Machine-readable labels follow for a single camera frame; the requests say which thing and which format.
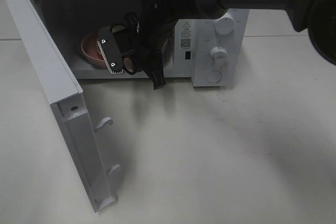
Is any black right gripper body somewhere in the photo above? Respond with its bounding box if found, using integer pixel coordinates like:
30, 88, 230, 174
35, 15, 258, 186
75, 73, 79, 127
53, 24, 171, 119
112, 13, 166, 90

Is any pink round plate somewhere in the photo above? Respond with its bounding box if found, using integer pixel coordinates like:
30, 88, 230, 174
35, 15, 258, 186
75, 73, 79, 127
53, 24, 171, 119
80, 30, 135, 71

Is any white microwave knob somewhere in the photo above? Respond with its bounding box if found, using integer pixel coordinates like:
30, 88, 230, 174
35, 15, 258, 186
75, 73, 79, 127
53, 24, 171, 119
210, 47, 228, 69
214, 14, 235, 35

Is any round white door-release button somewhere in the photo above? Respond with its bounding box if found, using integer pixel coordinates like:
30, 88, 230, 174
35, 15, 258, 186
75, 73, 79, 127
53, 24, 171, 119
206, 71, 222, 83

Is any white microwave door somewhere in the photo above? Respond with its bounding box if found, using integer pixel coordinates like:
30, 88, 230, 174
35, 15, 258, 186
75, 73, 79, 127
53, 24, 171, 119
5, 0, 120, 212

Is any white warning label sticker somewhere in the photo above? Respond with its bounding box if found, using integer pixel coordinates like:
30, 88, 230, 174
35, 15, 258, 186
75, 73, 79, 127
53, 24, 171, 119
177, 19, 196, 50

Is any white microwave oven body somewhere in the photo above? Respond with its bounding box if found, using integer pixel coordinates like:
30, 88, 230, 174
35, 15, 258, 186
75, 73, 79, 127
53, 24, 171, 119
33, 0, 249, 87

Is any black-sleeved right robot arm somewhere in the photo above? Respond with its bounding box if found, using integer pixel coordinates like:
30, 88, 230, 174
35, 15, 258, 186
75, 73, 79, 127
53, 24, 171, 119
139, 0, 335, 63

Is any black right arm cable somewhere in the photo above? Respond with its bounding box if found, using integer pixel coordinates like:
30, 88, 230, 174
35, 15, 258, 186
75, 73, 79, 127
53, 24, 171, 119
122, 56, 144, 76

